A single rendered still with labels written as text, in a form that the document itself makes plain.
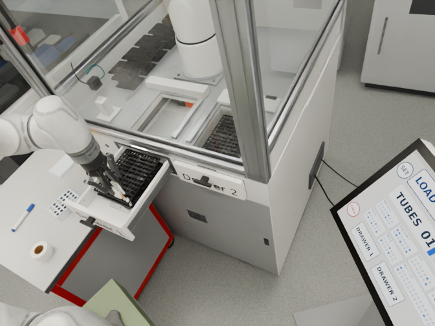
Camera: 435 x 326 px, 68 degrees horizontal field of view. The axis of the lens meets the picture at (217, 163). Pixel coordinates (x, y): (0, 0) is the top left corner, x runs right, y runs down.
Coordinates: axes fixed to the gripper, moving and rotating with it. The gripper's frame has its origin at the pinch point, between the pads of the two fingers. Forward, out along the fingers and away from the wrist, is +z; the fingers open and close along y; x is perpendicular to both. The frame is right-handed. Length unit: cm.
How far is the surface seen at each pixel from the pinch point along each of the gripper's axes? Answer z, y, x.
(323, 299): 97, 20, -73
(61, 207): 17.1, -10.0, 33.3
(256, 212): 25, 21, -42
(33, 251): 16.4, -29.4, 28.9
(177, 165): 4.4, 19.3, -13.1
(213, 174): 4.0, 19.6, -28.5
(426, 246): -14, 8, -92
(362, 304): 93, 24, -91
